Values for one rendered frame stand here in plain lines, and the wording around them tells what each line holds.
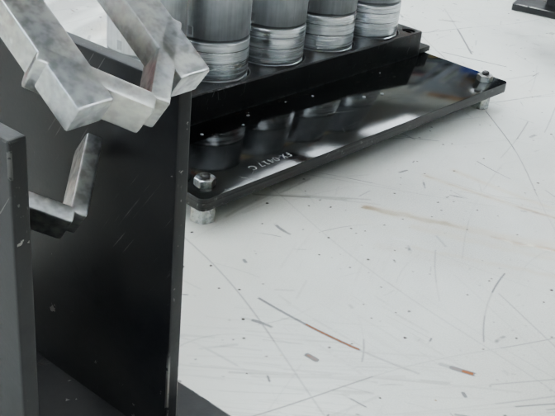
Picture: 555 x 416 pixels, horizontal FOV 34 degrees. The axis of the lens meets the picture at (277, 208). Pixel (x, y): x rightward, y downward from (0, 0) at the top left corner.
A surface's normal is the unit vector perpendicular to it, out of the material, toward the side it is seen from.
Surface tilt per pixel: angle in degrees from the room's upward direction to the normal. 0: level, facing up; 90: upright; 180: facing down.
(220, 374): 0
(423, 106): 0
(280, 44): 90
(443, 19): 0
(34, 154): 90
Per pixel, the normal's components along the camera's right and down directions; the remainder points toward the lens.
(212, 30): 0.07, 0.48
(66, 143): -0.63, 0.32
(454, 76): 0.09, -0.87
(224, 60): 0.40, 0.48
